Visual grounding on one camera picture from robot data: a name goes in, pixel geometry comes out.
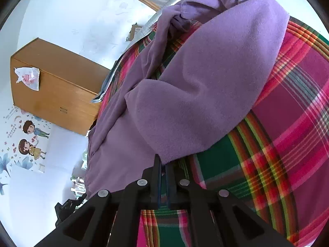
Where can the white wall switch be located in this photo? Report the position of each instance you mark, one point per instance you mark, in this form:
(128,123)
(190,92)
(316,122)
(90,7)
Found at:
(41,169)

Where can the white plastic bag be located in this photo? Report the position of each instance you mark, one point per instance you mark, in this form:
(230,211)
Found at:
(28,78)

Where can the cartoon wall sticker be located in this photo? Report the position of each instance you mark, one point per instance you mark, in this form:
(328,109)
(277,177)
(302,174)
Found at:
(28,133)

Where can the purple fleece garment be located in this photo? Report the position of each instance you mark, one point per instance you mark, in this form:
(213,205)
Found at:
(205,82)

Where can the white cardboard box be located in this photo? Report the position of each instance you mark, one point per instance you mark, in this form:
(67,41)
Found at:
(133,32)

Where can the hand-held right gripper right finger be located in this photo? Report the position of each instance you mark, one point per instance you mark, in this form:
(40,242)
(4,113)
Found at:
(168,187)

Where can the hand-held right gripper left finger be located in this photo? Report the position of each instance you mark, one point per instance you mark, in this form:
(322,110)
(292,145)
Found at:
(158,185)

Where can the wooden wardrobe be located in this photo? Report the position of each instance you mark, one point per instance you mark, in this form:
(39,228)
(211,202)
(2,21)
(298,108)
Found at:
(64,90)

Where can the plaid bed sheet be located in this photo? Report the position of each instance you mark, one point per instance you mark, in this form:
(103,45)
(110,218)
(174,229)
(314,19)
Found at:
(282,133)

